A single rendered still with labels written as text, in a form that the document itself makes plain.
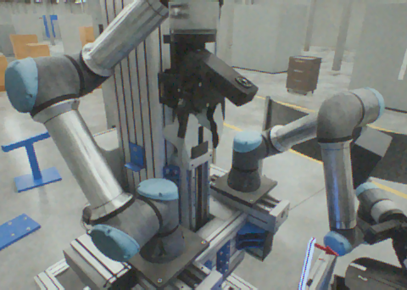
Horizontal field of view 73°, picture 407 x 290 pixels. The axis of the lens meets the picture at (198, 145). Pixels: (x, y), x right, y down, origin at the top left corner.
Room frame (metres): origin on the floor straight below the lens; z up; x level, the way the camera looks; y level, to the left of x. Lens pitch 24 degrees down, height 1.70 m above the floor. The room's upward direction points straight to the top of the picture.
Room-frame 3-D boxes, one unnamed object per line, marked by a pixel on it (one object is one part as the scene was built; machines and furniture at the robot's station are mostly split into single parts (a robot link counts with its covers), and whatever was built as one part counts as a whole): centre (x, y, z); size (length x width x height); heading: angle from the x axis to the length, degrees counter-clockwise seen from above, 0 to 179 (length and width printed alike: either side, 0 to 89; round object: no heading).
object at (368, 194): (0.73, -0.56, 1.18); 0.11 x 0.08 x 0.09; 177
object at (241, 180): (1.06, -0.20, 1.09); 0.15 x 0.15 x 0.10
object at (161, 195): (0.67, 0.12, 1.20); 0.13 x 0.12 x 0.14; 150
